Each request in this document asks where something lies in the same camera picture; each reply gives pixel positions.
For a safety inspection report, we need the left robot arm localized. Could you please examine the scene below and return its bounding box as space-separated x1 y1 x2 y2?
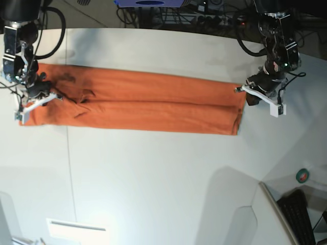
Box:
232 1 301 107

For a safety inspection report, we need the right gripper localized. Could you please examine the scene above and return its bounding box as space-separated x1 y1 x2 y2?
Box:
24 73 63 102

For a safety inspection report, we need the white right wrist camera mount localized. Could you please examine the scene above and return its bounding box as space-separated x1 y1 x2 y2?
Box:
14 92 56 125

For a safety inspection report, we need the green tape roll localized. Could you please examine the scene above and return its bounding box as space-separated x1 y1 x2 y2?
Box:
296 168 310 184

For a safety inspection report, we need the blue box with oval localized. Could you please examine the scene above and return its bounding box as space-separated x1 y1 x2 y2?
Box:
114 0 191 8

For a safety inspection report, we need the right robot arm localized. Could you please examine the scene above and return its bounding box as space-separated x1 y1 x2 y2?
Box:
1 1 66 102

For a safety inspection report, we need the orange t-shirt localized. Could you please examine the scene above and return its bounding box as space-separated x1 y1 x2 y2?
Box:
27 64 246 135

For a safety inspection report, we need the black keyboard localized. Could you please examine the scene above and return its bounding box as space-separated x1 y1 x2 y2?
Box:
277 189 316 245

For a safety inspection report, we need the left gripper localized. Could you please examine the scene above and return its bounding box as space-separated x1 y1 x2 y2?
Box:
235 66 286 106

